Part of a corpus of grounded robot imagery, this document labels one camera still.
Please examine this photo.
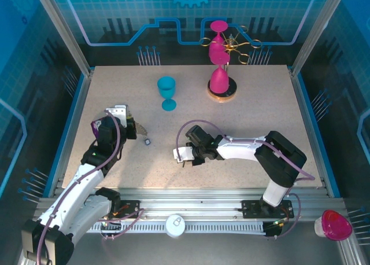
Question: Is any white round button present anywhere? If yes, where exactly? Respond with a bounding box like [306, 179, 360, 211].
[165, 214, 186, 238]

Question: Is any pink plastic goblet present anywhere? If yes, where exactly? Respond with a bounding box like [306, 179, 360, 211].
[208, 20, 230, 56]
[209, 50, 231, 94]

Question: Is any teal plastic goblet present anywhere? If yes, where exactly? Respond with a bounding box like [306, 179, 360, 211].
[157, 76, 177, 112]

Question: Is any purple candy bag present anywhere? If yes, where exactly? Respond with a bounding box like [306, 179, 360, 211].
[91, 117, 105, 139]

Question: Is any white slotted cable duct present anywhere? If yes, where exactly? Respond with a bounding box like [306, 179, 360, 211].
[86, 220, 267, 234]

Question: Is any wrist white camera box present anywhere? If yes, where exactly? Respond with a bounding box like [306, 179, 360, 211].
[104, 104, 130, 127]
[172, 145, 195, 163]

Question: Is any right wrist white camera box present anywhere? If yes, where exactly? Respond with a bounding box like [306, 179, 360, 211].
[172, 145, 195, 163]

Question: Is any aluminium frame post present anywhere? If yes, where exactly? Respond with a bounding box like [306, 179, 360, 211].
[290, 0, 350, 78]
[32, 0, 95, 78]

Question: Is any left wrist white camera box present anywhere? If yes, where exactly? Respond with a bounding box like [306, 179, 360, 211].
[104, 104, 130, 127]

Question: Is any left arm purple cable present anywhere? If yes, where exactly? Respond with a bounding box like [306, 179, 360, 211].
[36, 110, 145, 265]

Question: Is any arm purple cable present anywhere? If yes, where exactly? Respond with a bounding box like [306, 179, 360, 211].
[36, 110, 145, 265]
[176, 119, 316, 240]

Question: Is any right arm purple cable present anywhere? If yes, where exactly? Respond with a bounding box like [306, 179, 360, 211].
[176, 119, 316, 240]

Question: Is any aluminium side rail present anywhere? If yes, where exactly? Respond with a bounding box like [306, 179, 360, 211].
[288, 68, 341, 198]
[47, 69, 95, 198]

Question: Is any gold wire glass rack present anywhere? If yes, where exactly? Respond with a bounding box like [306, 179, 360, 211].
[199, 24, 262, 104]

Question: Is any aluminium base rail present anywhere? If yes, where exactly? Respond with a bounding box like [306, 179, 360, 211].
[37, 188, 345, 219]

